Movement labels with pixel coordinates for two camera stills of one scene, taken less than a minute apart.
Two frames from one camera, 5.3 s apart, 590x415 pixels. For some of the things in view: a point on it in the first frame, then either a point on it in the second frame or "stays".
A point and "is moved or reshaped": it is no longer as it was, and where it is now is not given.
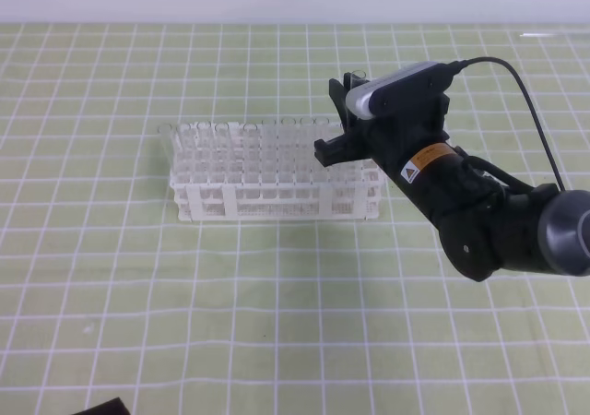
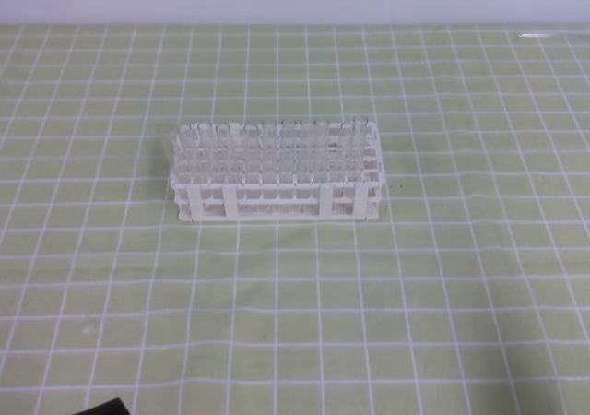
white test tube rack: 265,171 stays
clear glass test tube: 359,77 is moved or reshaped
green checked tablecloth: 105,294 stays
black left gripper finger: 112,407 stays
